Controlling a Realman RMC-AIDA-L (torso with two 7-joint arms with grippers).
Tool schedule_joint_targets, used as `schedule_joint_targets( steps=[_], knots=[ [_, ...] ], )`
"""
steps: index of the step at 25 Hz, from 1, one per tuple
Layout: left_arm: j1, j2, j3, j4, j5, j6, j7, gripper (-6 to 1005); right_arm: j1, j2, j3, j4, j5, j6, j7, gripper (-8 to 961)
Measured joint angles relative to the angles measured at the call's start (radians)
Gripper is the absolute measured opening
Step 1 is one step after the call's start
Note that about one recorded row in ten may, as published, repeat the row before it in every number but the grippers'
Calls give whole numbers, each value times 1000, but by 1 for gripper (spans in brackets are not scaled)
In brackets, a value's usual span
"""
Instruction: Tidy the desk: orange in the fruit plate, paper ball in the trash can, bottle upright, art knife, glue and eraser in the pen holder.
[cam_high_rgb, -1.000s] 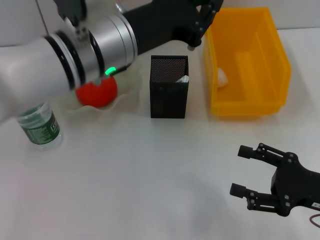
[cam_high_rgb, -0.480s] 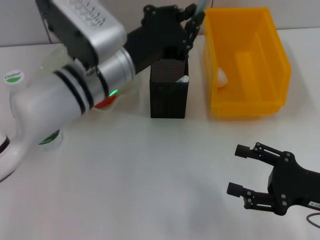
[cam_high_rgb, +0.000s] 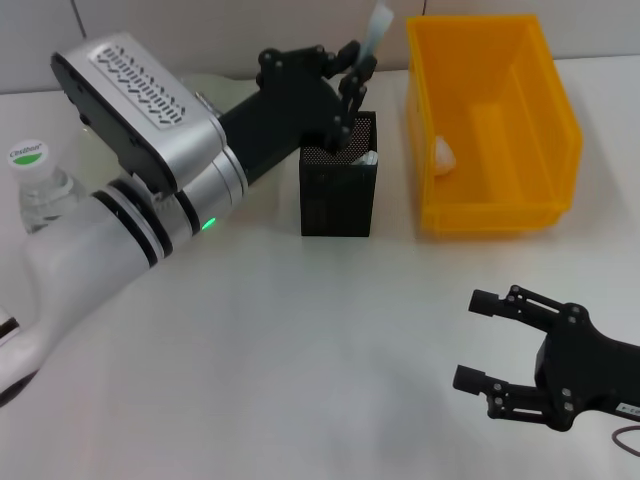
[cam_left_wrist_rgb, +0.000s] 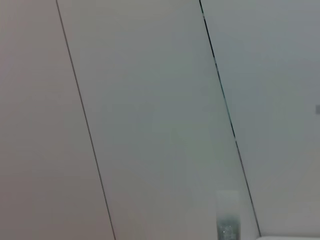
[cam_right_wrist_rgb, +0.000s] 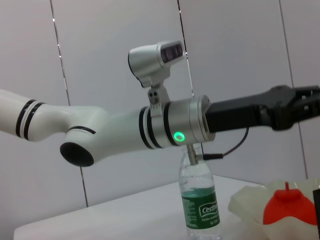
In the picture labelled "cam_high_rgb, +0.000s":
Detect silver marker pen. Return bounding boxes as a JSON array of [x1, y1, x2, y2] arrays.
[[357, 0, 394, 65]]

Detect black mesh pen holder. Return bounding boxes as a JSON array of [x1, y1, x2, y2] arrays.
[[298, 110, 379, 238]]

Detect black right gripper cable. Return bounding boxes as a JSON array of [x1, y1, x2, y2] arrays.
[[612, 424, 640, 457]]

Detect yellow plastic bin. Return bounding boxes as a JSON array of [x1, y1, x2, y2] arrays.
[[405, 13, 585, 236]]

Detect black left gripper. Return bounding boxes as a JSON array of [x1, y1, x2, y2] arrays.
[[219, 40, 379, 190]]

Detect white paper ball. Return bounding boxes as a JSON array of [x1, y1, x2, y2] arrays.
[[433, 134, 459, 177]]

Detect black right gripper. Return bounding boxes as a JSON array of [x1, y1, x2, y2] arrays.
[[452, 284, 640, 432]]

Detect green glass fruit plate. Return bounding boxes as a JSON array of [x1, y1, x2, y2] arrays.
[[79, 72, 262, 135]]

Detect clear green-label water bottle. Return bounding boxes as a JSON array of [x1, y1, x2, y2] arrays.
[[7, 138, 90, 236]]

